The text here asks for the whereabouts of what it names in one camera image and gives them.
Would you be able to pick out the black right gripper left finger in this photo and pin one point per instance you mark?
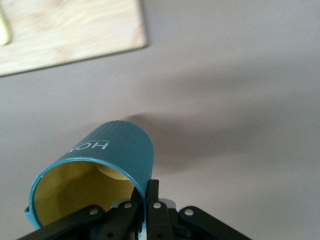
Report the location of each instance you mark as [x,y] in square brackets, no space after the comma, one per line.
[120,225]

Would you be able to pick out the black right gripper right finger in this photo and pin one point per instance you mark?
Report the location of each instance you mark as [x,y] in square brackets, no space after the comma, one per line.
[160,225]

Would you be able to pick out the teal mug with yellow inside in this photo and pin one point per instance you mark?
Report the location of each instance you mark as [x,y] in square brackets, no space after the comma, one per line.
[120,150]

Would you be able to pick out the bamboo cutting board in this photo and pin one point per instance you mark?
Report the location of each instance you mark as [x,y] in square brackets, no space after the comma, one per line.
[75,30]

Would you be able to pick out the yellow plastic fork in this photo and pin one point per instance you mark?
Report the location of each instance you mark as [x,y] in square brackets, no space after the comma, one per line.
[3,30]

